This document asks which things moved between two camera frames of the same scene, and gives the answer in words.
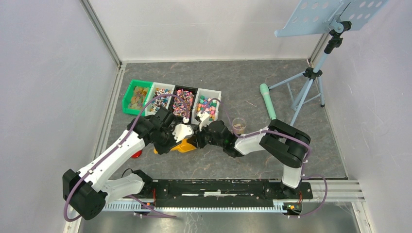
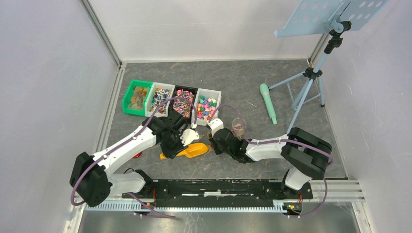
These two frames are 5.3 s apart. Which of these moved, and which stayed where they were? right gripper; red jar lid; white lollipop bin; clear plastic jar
Moved: right gripper
Stayed: clear plastic jar; white lollipop bin; red jar lid
